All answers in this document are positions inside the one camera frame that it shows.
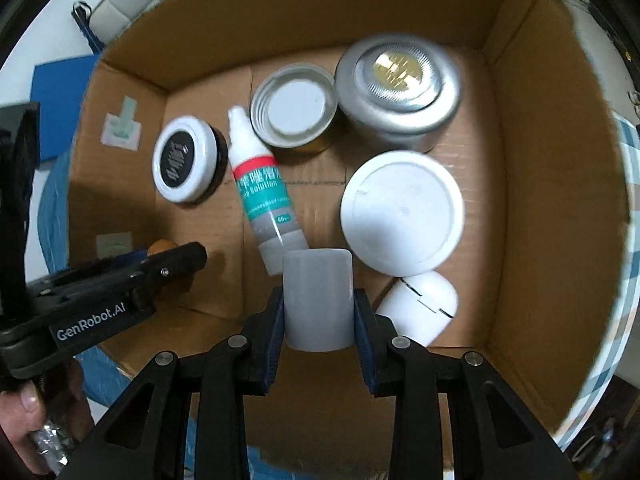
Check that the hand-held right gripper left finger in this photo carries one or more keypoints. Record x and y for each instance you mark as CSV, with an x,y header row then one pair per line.
x,y
272,340

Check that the white round jar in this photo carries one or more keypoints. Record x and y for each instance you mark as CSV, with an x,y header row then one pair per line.
x,y
402,212

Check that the white spray bottle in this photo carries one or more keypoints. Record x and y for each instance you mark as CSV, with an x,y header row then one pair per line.
x,y
260,195

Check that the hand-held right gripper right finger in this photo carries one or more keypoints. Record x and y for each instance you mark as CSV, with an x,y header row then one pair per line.
x,y
365,345

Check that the silver metal lid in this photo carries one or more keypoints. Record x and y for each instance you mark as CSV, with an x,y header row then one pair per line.
x,y
295,110

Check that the silver metal tin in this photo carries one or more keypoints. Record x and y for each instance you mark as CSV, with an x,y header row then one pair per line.
x,y
400,90

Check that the blue foam cushion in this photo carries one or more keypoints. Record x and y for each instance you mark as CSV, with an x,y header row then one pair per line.
x,y
60,110

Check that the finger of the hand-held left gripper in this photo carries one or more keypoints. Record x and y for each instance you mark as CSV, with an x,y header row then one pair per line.
x,y
165,265

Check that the person's left hand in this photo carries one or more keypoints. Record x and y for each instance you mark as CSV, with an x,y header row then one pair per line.
x,y
30,410

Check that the cardboard box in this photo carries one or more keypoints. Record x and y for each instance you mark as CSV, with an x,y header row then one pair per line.
x,y
550,210

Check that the white earbud case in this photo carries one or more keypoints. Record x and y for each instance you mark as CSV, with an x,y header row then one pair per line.
x,y
420,305

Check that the black-lidded white jar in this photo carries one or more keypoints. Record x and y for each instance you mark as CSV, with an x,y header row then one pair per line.
x,y
182,160

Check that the translucent white cap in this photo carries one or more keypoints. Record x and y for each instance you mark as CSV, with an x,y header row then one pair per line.
x,y
317,300

